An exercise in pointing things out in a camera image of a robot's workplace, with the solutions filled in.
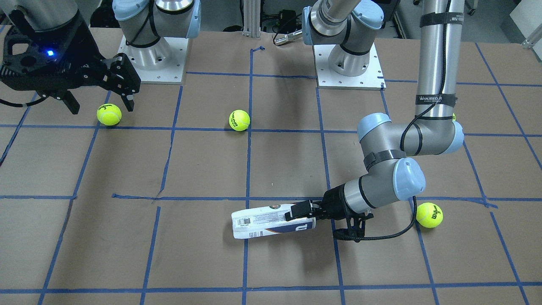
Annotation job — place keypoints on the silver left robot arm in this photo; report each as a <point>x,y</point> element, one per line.
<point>389,148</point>

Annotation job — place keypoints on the aluminium frame post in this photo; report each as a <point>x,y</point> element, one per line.
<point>251,18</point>

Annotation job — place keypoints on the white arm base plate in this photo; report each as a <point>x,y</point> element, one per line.
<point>337,69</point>
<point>163,62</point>

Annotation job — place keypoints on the tennis ball upper middle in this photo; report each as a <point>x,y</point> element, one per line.
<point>429,215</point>

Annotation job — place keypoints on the clear tennis ball can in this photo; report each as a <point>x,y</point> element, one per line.
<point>267,221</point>

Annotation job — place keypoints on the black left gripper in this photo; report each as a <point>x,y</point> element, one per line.
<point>334,200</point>

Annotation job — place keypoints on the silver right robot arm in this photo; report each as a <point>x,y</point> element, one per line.
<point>142,22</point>

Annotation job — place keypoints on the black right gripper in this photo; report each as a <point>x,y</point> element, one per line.
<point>86,51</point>

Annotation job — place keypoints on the tennis ball near centre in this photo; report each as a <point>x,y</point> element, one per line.
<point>109,114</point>

